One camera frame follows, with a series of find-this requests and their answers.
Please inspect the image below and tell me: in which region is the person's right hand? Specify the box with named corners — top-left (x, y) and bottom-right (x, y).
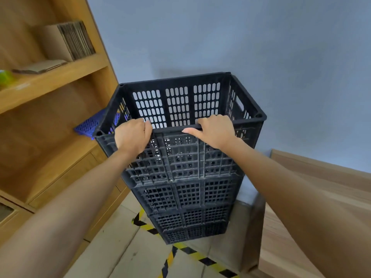
top-left (182, 114), bottom-right (238, 151)

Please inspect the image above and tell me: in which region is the person's left hand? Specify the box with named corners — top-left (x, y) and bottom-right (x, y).
top-left (114, 118), bottom-right (153, 157)

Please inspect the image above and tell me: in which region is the black plastic crate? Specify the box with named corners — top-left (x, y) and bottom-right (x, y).
top-left (130, 175), bottom-right (245, 215)
top-left (93, 72), bottom-right (267, 189)
top-left (146, 205), bottom-right (235, 231)
top-left (159, 221), bottom-right (230, 245)

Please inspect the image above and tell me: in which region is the person's right forearm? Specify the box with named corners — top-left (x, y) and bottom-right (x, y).
top-left (223, 138), bottom-right (371, 278)

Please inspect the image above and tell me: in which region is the person's left forearm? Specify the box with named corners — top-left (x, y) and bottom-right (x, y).
top-left (0, 149), bottom-right (138, 278)

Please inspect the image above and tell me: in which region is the wooden wall cabinet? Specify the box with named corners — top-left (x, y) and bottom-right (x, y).
top-left (0, 0), bottom-right (131, 277)

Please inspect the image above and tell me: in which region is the blue plastic grid mat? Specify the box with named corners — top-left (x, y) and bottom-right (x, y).
top-left (73, 108), bottom-right (121, 141)

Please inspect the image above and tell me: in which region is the flat brown cardboard sheet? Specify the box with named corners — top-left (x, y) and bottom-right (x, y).
top-left (11, 59), bottom-right (69, 75)

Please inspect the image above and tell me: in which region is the stack of flattened cardboard boxes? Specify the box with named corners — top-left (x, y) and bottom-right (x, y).
top-left (34, 20), bottom-right (97, 63)

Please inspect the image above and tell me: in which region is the light green plastic item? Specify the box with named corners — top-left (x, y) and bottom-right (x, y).
top-left (0, 69), bottom-right (15, 90)

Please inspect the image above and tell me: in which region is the light wooden office desk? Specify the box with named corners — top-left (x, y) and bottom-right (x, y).
top-left (240, 149), bottom-right (371, 278)

